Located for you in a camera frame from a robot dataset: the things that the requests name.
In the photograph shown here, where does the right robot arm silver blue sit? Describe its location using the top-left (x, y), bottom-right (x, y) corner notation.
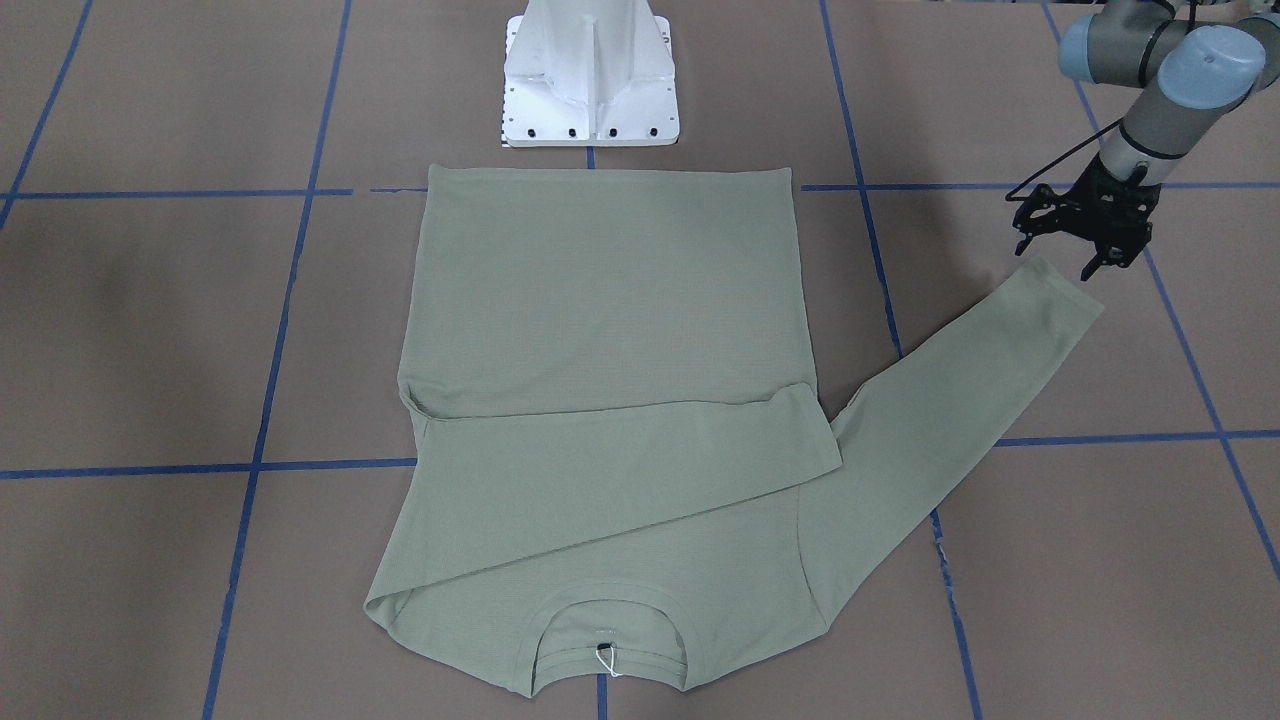
top-left (1059, 1), bottom-right (1279, 281)

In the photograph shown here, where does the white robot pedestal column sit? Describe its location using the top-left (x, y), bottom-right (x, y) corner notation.
top-left (500, 1), bottom-right (681, 149)

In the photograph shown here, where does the brown paper table cover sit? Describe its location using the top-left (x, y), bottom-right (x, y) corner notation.
top-left (0, 0), bottom-right (1280, 720)

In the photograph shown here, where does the olive green long-sleeve shirt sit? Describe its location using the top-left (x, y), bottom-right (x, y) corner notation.
top-left (364, 165), bottom-right (1103, 698)

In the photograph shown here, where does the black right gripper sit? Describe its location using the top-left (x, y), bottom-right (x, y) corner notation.
top-left (1075, 165), bottom-right (1161, 282)

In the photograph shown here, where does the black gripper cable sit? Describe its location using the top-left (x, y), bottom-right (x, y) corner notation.
top-left (1005, 120), bottom-right (1126, 201)

